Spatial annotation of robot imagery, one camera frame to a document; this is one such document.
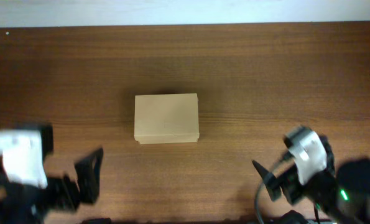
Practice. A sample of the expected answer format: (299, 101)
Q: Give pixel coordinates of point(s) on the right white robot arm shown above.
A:
(352, 201)

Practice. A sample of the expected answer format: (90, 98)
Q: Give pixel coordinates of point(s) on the cardboard box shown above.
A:
(166, 119)

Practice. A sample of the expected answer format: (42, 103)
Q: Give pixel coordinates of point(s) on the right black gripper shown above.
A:
(289, 182)

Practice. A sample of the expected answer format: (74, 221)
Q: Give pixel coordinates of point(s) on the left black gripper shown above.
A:
(89, 173)

